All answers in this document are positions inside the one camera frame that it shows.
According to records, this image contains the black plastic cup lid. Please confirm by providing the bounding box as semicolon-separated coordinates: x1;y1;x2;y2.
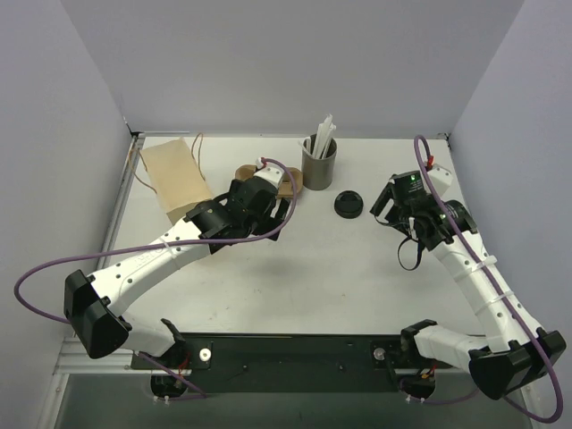
333;190;364;219

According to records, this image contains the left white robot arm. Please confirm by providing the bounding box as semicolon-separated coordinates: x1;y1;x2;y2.
64;167;290;368

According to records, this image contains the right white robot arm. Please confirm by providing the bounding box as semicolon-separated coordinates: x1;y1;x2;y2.
370;171;567;400

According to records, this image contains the brown cardboard cup carrier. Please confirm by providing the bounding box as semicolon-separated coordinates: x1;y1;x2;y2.
235;164;303;199

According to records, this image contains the brown paper bag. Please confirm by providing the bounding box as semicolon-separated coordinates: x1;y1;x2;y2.
139;137;224;265

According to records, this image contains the grey straw holder cup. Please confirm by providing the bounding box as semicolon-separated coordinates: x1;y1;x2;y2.
301;134;337;190

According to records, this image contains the white wrapped straw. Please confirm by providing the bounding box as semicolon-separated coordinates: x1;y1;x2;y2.
312;114;336;159

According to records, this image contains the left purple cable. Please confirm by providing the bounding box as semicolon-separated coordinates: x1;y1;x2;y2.
13;156;299;324

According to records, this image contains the purple cable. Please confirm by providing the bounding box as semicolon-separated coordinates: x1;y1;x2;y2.
413;134;565;424
13;156;299;324

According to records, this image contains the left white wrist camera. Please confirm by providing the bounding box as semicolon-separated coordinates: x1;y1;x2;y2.
254;157;284;189

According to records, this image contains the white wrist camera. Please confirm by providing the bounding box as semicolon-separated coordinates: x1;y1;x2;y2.
426;156;453;197
254;157;284;189

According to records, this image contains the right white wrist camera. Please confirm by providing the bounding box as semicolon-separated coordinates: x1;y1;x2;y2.
426;156;453;197

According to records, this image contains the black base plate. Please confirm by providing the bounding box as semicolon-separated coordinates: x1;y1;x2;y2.
130;332;452;394

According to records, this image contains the aluminium frame rail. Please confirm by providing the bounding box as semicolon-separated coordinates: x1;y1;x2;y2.
53;337;135;375

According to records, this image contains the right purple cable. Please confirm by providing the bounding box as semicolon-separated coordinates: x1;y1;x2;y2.
413;134;565;424

